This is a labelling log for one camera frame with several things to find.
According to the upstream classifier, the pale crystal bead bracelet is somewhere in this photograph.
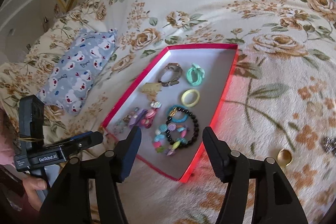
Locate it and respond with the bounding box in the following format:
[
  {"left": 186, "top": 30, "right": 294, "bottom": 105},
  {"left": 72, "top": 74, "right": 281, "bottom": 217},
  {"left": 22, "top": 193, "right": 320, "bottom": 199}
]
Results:
[{"left": 112, "top": 107, "right": 140, "bottom": 135}]

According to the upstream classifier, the colorful bead bracelet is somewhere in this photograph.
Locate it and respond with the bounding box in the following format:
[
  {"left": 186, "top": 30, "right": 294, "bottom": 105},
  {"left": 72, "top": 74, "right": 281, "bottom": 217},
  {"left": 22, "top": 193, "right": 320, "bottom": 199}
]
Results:
[{"left": 152, "top": 122, "right": 190, "bottom": 156}]

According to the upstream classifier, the purple hair clip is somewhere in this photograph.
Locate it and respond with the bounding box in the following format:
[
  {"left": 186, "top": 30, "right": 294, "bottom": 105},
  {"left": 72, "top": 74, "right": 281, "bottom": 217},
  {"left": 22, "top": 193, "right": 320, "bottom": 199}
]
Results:
[{"left": 128, "top": 101, "right": 162, "bottom": 128}]

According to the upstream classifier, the blue hair ring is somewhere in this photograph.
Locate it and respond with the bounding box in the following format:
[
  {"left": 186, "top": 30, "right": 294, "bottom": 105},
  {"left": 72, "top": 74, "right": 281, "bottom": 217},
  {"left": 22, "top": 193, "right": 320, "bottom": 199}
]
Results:
[{"left": 167, "top": 105, "right": 189, "bottom": 124}]

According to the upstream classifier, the black bead bracelet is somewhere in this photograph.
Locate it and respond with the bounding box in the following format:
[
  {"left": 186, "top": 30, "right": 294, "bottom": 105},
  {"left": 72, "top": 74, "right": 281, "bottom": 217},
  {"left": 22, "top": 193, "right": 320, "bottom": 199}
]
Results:
[{"left": 166, "top": 106, "right": 200, "bottom": 150}]

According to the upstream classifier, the gold hair comb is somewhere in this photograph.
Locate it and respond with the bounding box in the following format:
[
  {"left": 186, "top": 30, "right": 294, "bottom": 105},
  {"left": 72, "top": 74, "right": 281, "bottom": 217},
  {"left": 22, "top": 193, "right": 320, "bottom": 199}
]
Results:
[{"left": 141, "top": 83, "right": 162, "bottom": 101}]

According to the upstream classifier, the yellow hair ring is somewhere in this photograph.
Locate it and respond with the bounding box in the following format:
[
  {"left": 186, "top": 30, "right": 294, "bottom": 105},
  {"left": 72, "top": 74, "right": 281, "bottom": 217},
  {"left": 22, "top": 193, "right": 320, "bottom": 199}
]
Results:
[{"left": 180, "top": 89, "right": 201, "bottom": 108}]

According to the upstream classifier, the teal hair tie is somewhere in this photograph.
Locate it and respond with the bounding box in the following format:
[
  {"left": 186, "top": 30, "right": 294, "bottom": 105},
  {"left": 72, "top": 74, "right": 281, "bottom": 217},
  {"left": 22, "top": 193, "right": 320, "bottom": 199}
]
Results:
[{"left": 186, "top": 63, "right": 206, "bottom": 87}]

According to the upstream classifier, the bronze metal watch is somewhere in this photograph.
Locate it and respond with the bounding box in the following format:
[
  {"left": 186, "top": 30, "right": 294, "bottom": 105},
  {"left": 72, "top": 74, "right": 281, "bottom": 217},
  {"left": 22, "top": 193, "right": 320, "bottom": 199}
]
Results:
[{"left": 158, "top": 63, "right": 183, "bottom": 87}]

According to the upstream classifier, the silver sparkly bracelet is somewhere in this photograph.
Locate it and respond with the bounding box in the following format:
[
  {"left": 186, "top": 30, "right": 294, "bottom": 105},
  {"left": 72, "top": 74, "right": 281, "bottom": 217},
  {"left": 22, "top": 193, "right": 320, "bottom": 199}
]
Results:
[{"left": 321, "top": 136, "right": 336, "bottom": 157}]

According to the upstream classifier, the red jewelry box tray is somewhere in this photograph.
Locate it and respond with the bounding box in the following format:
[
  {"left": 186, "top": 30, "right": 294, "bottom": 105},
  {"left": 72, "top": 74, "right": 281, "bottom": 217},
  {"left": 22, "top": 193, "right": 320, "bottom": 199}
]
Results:
[{"left": 102, "top": 44, "right": 238, "bottom": 182}]

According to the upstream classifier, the person's left hand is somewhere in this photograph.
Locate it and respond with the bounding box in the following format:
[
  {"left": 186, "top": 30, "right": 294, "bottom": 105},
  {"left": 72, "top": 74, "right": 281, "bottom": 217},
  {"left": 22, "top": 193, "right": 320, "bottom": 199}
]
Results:
[{"left": 22, "top": 176, "right": 47, "bottom": 211}]

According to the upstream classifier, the blue koala print pillow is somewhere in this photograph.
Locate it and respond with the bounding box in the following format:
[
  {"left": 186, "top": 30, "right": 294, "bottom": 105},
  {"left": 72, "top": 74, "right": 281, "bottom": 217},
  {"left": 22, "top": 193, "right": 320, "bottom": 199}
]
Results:
[{"left": 37, "top": 29, "right": 117, "bottom": 115}]

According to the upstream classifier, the gold round earring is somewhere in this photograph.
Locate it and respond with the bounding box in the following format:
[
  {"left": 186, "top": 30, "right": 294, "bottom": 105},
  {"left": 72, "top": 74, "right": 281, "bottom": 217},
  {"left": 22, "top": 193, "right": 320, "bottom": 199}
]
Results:
[{"left": 277, "top": 149, "right": 293, "bottom": 168}]

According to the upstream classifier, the floral blanket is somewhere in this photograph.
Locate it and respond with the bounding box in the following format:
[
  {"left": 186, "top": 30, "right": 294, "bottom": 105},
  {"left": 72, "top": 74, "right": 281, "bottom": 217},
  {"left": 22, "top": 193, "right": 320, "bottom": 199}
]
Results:
[{"left": 1, "top": 0, "right": 335, "bottom": 223}]

